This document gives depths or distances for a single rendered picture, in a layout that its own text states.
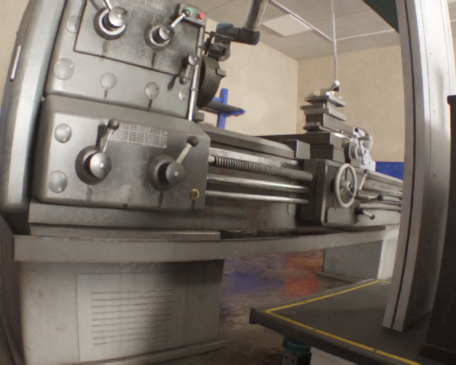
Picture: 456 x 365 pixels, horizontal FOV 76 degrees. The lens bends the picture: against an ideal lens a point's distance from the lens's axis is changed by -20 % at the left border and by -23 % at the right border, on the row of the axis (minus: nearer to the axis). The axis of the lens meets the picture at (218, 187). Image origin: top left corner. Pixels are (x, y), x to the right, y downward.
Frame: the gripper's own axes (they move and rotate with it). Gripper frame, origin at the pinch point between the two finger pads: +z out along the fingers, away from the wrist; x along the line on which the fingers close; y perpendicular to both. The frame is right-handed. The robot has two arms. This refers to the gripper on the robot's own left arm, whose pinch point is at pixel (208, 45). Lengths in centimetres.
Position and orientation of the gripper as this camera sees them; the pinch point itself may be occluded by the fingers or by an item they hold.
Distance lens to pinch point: 164.9
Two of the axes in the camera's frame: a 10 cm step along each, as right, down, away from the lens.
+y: 2.9, -9.1, -2.8
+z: -1.9, 2.3, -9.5
